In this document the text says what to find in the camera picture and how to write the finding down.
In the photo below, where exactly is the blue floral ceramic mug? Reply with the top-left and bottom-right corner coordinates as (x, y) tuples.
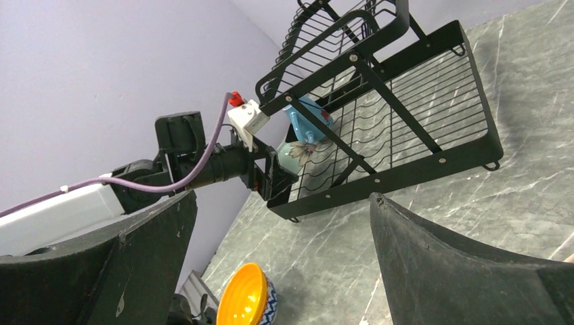
(282, 95), (334, 144)

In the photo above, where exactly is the mint green ceramic bowl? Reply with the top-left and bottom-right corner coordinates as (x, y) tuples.
(277, 141), (317, 175)

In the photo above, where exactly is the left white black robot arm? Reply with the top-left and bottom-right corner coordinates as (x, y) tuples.
(1, 112), (298, 256)

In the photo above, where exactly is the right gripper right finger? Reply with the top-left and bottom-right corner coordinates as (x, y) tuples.
(369, 193), (573, 324)

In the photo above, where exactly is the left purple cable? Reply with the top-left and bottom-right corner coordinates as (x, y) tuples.
(0, 91), (236, 220)

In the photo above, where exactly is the yellow ribbed ceramic bowl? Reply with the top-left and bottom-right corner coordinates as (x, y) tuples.
(217, 263), (278, 325)

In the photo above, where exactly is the black wire dish rack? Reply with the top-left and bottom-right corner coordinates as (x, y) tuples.
(255, 1), (504, 221)

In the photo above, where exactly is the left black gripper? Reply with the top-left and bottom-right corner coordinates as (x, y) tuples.
(197, 142), (299, 201)

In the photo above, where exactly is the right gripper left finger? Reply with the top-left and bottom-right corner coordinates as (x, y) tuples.
(1, 190), (198, 324)

